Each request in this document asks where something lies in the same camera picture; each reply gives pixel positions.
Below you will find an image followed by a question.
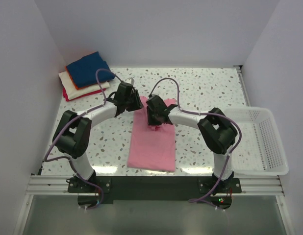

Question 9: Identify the pink t shirt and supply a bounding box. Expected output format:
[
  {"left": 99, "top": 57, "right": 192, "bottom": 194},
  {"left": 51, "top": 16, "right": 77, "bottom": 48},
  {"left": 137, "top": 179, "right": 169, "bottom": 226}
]
[{"left": 127, "top": 96, "right": 176, "bottom": 172}]

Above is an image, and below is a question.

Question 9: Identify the orange folded t shirt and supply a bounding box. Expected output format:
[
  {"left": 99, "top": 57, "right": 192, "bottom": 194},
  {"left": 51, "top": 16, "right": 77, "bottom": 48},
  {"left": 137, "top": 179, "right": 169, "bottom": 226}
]
[{"left": 65, "top": 66, "right": 79, "bottom": 90}]

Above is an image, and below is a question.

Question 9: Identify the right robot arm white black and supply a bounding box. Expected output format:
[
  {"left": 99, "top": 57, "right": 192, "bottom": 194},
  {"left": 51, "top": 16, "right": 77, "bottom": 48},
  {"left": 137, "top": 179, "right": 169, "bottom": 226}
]
[{"left": 146, "top": 95, "right": 242, "bottom": 192}]

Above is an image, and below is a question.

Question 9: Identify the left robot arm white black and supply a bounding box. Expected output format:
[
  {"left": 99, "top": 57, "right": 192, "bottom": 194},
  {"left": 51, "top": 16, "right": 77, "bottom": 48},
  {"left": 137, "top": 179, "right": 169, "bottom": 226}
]
[{"left": 50, "top": 82, "right": 143, "bottom": 192}]

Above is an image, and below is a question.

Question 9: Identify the white plastic laundry basket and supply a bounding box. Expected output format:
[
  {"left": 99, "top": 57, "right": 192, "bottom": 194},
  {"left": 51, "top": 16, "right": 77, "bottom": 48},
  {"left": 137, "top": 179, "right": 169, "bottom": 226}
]
[{"left": 224, "top": 107, "right": 289, "bottom": 176}]

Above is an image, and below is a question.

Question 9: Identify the red folded t shirt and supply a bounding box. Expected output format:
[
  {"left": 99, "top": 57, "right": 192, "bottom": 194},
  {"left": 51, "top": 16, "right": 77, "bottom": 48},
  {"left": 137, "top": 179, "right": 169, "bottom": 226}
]
[{"left": 62, "top": 88, "right": 102, "bottom": 102}]

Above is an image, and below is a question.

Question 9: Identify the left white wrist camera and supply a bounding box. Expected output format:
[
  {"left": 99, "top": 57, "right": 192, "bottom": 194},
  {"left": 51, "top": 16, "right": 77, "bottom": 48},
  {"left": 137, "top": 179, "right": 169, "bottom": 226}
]
[{"left": 125, "top": 77, "right": 135, "bottom": 85}]

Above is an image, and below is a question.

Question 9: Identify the blue folded t shirt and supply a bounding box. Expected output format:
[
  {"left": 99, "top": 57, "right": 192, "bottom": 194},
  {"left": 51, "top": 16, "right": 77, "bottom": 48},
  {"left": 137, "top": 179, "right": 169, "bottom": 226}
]
[{"left": 67, "top": 51, "right": 115, "bottom": 89}]

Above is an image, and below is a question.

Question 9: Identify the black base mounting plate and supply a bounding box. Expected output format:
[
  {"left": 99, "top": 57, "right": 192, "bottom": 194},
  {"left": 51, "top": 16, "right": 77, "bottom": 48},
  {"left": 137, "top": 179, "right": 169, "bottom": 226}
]
[{"left": 66, "top": 176, "right": 242, "bottom": 206}]

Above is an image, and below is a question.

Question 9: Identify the white folded t shirt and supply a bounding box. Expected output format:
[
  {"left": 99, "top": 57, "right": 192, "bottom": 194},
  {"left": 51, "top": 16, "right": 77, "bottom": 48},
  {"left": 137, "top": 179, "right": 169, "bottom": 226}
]
[{"left": 58, "top": 71, "right": 110, "bottom": 100}]

